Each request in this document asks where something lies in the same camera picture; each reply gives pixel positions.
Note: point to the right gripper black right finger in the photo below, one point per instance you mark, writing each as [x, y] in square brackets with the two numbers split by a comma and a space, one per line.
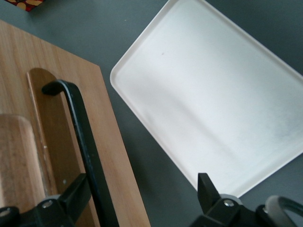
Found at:
[213, 205]

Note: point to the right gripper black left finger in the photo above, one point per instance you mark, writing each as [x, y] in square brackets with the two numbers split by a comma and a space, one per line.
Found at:
[71, 201]

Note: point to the wooden drawer cabinet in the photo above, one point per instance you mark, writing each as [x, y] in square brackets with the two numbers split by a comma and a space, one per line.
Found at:
[14, 151]

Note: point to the cream rectangular tray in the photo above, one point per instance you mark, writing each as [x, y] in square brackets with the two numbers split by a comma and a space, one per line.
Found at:
[213, 99]

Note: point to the red snack box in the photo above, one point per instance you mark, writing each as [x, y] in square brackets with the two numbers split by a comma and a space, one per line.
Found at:
[26, 2]

